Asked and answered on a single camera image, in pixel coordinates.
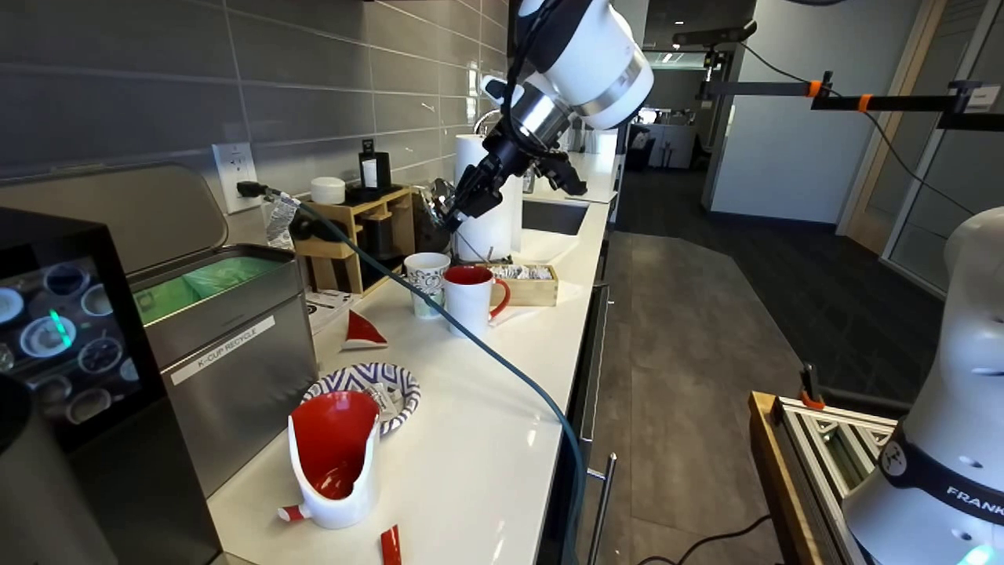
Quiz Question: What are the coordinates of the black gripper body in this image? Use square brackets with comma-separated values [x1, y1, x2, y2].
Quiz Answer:
[456, 130, 534, 212]

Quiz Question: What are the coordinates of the broken white red cup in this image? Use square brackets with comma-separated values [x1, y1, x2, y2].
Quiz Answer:
[286, 388, 384, 534]

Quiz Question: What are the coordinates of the black countertop sink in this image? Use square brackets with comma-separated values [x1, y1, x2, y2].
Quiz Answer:
[519, 197, 591, 239]

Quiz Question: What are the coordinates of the white patterned mug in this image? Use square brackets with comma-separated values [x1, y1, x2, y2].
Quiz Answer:
[402, 247, 456, 322]

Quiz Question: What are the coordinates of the white mug red inside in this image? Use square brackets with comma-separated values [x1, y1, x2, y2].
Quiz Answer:
[444, 265, 516, 340]

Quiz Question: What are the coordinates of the small wooden tray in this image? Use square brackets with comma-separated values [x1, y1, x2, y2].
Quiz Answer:
[500, 262, 562, 311]

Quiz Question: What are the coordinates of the dark glass bottle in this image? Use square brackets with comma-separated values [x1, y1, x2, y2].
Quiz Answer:
[356, 139, 395, 204]

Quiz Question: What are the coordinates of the wooden rack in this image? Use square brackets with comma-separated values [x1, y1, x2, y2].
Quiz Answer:
[291, 184, 421, 296]

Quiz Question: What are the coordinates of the white jar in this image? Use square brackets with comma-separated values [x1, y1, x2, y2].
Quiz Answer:
[307, 174, 349, 210]

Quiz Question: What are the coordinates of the triangular red ceramic shard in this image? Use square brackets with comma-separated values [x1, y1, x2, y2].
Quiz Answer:
[340, 308, 389, 356]

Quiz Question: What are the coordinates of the small white box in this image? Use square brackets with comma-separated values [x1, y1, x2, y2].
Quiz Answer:
[304, 289, 356, 363]

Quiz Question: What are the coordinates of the blue patterned plate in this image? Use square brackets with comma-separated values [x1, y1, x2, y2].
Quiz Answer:
[297, 358, 424, 438]

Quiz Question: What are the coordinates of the stainless steel countertop appliance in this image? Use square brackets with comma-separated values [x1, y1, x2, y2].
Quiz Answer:
[0, 164, 322, 501]

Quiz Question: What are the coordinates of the long red ceramic shard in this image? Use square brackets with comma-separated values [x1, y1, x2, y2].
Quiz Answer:
[378, 520, 406, 565]

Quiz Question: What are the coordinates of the wooden crate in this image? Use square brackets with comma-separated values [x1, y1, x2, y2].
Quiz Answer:
[747, 388, 904, 565]

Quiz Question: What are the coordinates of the black coffee machine with screen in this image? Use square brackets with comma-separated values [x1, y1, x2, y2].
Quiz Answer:
[0, 204, 228, 565]

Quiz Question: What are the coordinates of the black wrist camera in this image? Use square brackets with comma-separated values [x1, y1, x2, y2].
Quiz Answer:
[534, 147, 591, 197]

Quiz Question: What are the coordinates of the teal cable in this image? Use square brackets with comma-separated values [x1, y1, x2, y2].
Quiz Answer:
[272, 187, 591, 565]

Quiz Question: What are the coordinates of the long silver drawer handle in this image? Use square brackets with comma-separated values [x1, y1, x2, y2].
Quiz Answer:
[576, 275, 612, 450]

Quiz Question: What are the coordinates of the white wall outlet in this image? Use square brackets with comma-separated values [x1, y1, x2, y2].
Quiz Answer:
[209, 142, 260, 217]

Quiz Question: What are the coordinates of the short silver drawer handle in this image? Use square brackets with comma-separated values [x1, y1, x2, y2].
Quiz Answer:
[583, 450, 623, 565]

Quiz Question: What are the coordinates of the black floor cable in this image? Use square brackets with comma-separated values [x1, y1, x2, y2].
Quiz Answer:
[636, 513, 779, 565]

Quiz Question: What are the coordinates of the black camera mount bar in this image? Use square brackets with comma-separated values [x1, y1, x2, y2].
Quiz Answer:
[699, 67, 1004, 135]

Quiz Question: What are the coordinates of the aluminium frame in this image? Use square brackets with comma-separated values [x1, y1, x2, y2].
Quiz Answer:
[779, 400, 904, 527]

